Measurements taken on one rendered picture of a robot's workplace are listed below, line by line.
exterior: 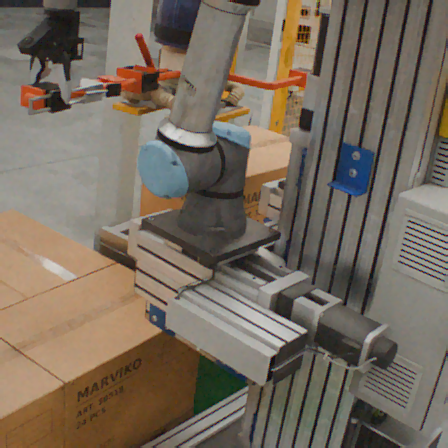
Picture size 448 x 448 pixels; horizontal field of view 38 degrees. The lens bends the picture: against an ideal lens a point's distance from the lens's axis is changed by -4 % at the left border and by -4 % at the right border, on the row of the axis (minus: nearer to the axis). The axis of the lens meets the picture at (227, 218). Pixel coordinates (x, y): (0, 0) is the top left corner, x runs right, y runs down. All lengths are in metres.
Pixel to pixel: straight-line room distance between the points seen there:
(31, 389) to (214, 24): 1.02
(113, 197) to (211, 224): 2.05
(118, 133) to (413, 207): 2.25
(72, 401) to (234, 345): 0.68
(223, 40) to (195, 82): 0.09
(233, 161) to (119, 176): 2.04
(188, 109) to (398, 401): 0.73
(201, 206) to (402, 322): 0.48
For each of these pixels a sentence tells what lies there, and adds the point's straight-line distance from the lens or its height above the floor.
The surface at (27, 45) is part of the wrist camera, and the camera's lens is 1.49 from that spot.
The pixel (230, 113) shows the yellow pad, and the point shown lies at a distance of 2.05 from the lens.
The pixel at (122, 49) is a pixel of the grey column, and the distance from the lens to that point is 3.26.
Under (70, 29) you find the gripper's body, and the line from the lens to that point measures 1.58.
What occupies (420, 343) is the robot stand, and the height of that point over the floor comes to 0.96.
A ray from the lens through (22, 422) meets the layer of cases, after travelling 1.74.
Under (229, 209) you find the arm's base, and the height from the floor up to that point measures 1.10.
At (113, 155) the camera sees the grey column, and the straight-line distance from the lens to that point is 3.38.
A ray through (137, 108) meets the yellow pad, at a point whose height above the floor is 1.15.
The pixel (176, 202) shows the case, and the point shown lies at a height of 0.80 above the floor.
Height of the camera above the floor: 1.62
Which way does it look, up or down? 22 degrees down
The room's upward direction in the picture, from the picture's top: 8 degrees clockwise
